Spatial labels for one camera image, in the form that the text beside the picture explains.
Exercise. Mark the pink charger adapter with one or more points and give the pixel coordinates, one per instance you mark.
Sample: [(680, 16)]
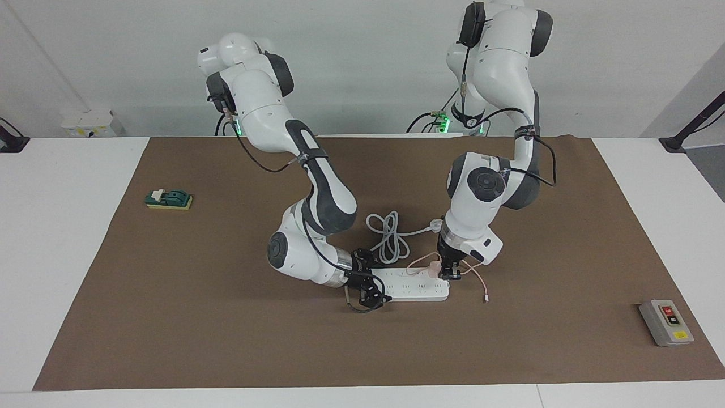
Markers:
[(433, 270)]

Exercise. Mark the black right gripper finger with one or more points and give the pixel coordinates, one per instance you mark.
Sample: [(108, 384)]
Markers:
[(378, 259), (378, 300)]

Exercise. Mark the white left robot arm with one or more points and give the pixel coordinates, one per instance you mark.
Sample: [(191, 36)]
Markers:
[(481, 187)]

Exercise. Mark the grey push button box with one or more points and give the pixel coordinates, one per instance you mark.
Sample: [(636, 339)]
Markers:
[(666, 323)]

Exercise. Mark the white power strip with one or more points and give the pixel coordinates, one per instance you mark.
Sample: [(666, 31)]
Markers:
[(416, 289)]

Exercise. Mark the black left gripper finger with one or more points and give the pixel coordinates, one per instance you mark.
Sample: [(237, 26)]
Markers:
[(444, 271), (455, 273)]

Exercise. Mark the black clamp mount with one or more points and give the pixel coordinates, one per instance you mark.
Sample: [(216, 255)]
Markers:
[(11, 141)]

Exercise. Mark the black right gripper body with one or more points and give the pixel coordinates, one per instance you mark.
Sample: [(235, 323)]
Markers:
[(359, 277)]

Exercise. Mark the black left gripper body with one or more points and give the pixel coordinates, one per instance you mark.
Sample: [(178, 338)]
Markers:
[(451, 252)]

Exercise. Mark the brown table mat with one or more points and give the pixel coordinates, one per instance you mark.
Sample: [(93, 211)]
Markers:
[(198, 317)]

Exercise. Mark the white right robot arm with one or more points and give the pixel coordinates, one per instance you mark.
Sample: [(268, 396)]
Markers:
[(317, 187)]

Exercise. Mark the green knife switch yellow base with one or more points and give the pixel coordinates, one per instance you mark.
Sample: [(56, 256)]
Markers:
[(170, 199)]

